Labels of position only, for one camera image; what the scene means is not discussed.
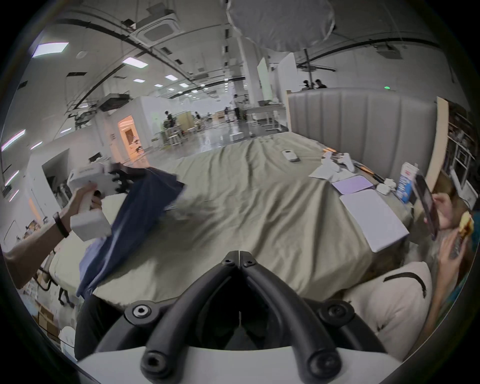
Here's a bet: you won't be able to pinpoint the dark blue shirt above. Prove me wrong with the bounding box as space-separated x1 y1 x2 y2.
76 167 187 299

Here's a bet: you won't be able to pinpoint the brown cartons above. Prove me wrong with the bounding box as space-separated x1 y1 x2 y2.
32 303 61 340

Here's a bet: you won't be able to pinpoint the person's legs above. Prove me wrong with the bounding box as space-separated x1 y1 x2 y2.
74 292 126 362

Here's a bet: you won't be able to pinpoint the wooden shelf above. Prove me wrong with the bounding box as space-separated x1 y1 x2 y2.
427 97 476 211

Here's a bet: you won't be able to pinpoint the spare white hand-held gripper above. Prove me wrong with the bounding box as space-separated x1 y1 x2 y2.
322 151 357 173

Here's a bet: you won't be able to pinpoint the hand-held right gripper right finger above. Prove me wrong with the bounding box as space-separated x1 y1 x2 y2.
240 250 388 379

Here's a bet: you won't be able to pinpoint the large white flat sheet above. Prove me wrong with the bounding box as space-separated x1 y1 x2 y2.
339 188 410 253

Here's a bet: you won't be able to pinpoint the blue and white carton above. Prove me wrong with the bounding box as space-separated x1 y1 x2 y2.
398 162 419 205

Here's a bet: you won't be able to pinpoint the grey padded headboard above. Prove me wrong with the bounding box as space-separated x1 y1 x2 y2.
287 87 439 185

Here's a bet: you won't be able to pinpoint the purple tablet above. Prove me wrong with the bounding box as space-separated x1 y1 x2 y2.
332 176 376 196

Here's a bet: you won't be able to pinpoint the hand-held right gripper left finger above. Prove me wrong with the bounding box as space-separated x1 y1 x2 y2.
94 250 241 379

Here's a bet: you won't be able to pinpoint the bed with beige sheet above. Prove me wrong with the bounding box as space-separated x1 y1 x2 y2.
49 131 413 312

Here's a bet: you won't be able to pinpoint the person's left hand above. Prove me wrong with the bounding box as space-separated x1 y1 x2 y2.
68 183 103 222

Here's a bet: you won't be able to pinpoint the person's left forearm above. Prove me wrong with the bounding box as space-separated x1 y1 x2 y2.
3 211 73 290

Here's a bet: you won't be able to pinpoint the white table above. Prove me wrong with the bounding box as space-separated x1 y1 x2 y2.
245 100 288 132

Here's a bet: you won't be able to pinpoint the white paper sheet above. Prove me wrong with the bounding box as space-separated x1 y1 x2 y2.
308 165 340 181

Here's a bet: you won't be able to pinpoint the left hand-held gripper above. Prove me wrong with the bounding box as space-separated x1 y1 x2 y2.
67 161 152 241

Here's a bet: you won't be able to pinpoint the white softbox lamp on stand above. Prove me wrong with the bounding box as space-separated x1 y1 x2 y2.
225 0 337 90

